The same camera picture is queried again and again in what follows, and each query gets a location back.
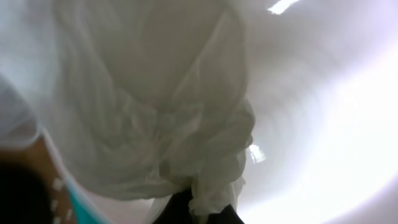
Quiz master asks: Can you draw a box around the white napkin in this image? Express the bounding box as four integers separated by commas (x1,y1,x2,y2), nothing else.
34,0,255,222

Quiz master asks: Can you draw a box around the white round plate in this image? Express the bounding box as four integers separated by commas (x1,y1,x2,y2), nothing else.
86,0,398,224

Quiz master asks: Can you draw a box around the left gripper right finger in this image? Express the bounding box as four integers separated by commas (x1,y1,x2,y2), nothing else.
152,189,244,224

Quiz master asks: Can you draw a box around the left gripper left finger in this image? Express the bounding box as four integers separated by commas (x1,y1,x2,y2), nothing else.
1,162,53,224

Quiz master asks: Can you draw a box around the teal plastic serving tray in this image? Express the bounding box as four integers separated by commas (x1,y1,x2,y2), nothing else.
66,182,109,224

